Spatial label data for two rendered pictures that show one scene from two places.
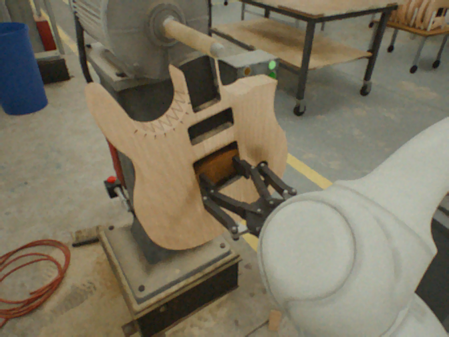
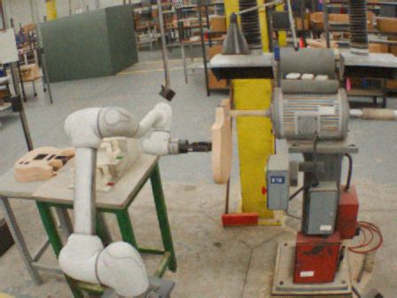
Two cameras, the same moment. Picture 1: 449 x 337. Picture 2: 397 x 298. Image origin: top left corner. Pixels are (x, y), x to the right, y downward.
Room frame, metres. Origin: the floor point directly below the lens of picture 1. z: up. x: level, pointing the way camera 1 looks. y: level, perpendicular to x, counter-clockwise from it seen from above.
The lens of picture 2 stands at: (1.85, -1.28, 1.86)
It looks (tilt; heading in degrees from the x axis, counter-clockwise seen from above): 23 degrees down; 140
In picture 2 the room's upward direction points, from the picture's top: 7 degrees counter-clockwise
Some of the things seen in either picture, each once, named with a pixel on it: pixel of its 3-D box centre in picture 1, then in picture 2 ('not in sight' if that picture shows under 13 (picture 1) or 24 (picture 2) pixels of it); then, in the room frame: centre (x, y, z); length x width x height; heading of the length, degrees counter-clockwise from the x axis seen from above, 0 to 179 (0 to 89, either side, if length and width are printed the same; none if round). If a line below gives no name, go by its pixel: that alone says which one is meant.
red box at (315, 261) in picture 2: not in sight; (316, 254); (1.07, 0.14, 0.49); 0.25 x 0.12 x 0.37; 33
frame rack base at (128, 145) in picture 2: not in sight; (112, 147); (-0.10, -0.29, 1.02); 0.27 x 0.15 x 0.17; 33
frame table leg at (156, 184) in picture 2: not in sight; (163, 223); (0.06, -0.13, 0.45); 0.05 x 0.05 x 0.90; 33
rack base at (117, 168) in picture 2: not in sight; (103, 164); (-0.01, -0.42, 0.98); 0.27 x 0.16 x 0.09; 33
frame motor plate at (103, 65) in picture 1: (134, 57); (323, 139); (0.98, 0.28, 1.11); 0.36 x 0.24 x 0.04; 33
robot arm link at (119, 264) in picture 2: not in sight; (123, 267); (0.72, -0.80, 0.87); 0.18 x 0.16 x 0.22; 37
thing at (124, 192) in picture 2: not in sight; (108, 228); (-0.03, -0.49, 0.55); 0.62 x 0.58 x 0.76; 33
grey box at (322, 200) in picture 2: not in sight; (323, 185); (1.07, 0.15, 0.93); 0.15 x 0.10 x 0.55; 33
